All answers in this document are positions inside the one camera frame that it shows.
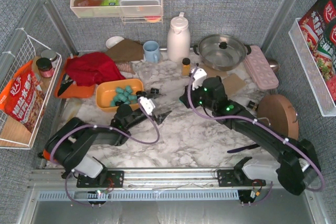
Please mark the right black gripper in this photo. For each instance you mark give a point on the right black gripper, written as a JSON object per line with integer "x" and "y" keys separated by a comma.
{"x": 187, "y": 98}

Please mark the black coffee capsule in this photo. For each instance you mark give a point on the black coffee capsule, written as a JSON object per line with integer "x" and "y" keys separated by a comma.
{"x": 154, "y": 91}
{"x": 141, "y": 94}

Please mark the orange plastic storage basket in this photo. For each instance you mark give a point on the orange plastic storage basket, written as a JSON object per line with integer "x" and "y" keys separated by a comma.
{"x": 106, "y": 91}

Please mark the red cloth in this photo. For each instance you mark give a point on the red cloth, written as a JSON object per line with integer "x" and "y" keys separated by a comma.
{"x": 92, "y": 68}

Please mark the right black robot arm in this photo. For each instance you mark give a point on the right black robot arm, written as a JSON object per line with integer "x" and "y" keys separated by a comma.
{"x": 299, "y": 168}

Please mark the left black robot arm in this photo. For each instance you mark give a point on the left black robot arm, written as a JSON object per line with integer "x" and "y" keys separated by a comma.
{"x": 68, "y": 147}

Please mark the brown cork coaster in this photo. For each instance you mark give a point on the brown cork coaster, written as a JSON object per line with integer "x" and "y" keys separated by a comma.
{"x": 233, "y": 84}
{"x": 212, "y": 72}

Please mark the small orange juice bottle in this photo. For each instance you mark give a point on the small orange juice bottle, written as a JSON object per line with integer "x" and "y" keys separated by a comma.
{"x": 186, "y": 65}

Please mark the stainless steel pot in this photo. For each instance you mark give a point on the stainless steel pot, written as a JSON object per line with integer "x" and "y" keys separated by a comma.
{"x": 221, "y": 52}

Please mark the striped pink cloth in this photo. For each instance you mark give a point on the striped pink cloth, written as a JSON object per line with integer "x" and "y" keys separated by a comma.
{"x": 125, "y": 67}

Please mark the white thermos jug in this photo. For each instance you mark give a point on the white thermos jug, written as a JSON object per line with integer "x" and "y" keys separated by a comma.
{"x": 178, "y": 39}

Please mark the light blue mug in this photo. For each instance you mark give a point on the light blue mug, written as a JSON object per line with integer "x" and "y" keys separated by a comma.
{"x": 152, "y": 51}

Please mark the pink egg tray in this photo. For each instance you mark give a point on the pink egg tray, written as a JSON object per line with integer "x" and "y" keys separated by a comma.
{"x": 259, "y": 69}

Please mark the round wooden board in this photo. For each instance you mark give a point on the round wooden board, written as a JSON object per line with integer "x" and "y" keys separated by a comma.
{"x": 277, "y": 111}

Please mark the white small bowl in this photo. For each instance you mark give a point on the white small bowl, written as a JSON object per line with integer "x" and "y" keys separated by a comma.
{"x": 112, "y": 41}

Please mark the orange plastic tray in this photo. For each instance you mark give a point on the orange plastic tray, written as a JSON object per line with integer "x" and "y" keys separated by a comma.
{"x": 73, "y": 91}

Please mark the black kitchen knife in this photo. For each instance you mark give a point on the black kitchen knife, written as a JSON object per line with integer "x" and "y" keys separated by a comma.
{"x": 64, "y": 86}

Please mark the clear plastic food containers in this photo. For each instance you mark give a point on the clear plastic food containers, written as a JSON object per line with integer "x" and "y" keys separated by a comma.
{"x": 139, "y": 8}

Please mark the orange plastic cup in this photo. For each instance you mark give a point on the orange plastic cup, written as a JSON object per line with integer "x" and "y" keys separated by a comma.
{"x": 44, "y": 155}

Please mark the silver lid jar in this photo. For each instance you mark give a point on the silver lid jar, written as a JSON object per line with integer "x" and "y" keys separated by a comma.
{"x": 50, "y": 54}

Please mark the dark lid glass jar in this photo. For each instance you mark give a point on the dark lid glass jar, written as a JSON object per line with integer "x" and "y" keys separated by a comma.
{"x": 45, "y": 67}

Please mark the red snack bag left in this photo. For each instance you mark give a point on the red snack bag left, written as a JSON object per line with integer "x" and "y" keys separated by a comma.
{"x": 21, "y": 99}

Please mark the red seasoning bag right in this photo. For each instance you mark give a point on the red seasoning bag right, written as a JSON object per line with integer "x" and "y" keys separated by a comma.
{"x": 318, "y": 29}

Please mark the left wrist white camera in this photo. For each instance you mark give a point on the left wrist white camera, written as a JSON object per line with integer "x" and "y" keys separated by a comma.
{"x": 147, "y": 105}

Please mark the purple handled knife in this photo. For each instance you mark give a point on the purple handled knife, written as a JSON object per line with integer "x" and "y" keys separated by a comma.
{"x": 240, "y": 149}

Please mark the white wire basket right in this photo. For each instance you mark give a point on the white wire basket right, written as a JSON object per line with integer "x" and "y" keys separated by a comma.
{"x": 318, "y": 86}

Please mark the white wire rack left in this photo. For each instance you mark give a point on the white wire rack left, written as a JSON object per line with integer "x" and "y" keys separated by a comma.
{"x": 13, "y": 134}

